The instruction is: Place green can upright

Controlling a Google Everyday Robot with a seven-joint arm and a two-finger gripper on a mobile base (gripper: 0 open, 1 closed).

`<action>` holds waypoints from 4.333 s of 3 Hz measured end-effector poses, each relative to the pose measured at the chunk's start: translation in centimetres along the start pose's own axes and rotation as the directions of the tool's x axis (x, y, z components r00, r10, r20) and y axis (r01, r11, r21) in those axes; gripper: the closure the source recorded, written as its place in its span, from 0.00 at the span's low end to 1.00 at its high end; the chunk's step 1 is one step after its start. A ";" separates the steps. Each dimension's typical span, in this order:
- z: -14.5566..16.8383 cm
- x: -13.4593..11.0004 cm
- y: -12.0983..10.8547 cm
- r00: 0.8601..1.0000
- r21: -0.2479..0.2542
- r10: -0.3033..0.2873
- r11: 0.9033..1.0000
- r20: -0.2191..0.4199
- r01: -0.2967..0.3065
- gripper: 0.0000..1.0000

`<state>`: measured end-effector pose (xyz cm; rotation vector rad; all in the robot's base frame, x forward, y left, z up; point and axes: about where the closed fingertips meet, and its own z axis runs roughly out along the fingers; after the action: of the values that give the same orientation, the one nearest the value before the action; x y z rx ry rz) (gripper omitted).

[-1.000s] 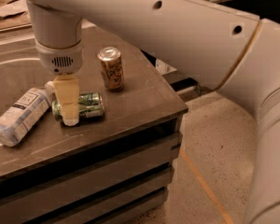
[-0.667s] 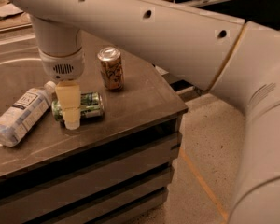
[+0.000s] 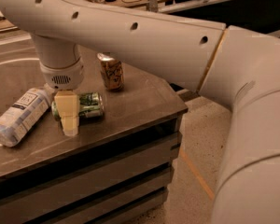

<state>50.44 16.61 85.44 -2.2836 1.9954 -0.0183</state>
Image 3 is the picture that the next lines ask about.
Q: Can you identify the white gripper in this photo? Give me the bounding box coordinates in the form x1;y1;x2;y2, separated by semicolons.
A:
40;59;84;137

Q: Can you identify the green soda can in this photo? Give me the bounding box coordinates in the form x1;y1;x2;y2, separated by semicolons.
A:
51;92;104;120

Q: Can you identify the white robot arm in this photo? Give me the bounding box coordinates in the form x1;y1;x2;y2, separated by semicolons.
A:
0;0;280;224

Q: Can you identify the orange soda can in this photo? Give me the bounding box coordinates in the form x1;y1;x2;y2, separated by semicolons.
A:
97;53;124;91

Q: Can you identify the clear plastic water bottle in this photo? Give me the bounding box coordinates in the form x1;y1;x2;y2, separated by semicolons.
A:
0;84;54;147

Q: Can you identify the dark counter cabinet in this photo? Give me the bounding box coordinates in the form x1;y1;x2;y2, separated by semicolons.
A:
0;49;188;224

